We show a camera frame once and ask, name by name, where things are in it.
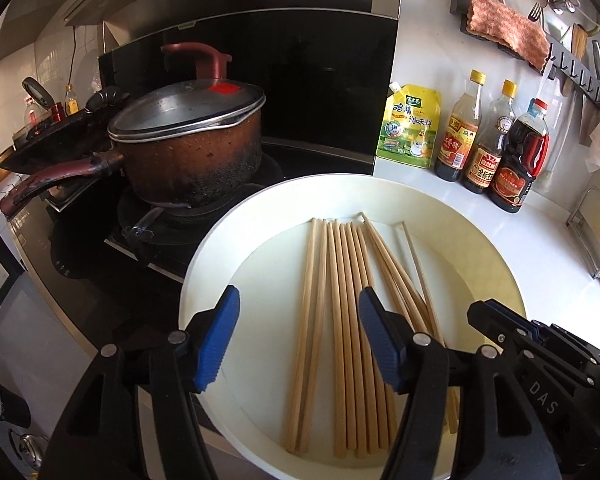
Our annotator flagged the black wall hook rail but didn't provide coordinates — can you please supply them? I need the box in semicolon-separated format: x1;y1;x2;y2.
450;0;600;126

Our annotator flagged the yellow seasoning pouch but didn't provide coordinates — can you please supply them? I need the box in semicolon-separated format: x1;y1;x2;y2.
376;82;443;171

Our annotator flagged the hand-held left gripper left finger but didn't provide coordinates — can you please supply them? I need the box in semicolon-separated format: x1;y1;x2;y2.
37;285;242;480

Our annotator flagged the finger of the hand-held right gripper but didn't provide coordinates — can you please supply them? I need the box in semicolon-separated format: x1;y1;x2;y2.
467;299;533;356
527;319;600;368

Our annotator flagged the white round basin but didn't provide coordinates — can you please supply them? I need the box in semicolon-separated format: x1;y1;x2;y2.
179;173;528;480

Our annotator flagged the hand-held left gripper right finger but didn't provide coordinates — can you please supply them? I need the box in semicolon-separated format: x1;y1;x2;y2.
358;287;563;480

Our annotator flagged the black gas stove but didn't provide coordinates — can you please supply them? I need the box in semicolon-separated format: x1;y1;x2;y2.
10;140;291;311

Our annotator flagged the soy sauce jug red handle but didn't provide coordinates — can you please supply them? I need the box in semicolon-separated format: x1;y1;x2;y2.
488;98;551;213

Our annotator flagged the dark sauce bottle yellow cap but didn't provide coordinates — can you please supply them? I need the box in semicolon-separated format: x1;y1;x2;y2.
462;79;518;195

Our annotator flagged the brown saucepan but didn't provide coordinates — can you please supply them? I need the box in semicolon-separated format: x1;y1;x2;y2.
0;105;266;216

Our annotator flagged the pink dish cloth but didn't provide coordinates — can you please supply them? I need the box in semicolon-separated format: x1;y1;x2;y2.
466;0;552;72

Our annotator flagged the bundle of wooden chopsticks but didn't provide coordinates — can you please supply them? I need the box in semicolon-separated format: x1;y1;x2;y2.
282;212;461;459

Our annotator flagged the amber vinegar bottle yellow cap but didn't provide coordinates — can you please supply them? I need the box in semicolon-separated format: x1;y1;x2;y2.
434;70;487;183

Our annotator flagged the wooden handled utensil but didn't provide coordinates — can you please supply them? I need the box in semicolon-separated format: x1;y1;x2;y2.
570;24;588;61

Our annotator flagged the beige hanging rag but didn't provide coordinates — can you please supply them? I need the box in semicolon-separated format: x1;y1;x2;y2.
577;102;600;173

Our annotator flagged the black wok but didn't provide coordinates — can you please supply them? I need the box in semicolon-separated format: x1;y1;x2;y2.
0;85;131;176

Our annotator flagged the steel oven panel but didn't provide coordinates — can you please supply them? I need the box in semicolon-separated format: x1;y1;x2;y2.
0;260;81;480

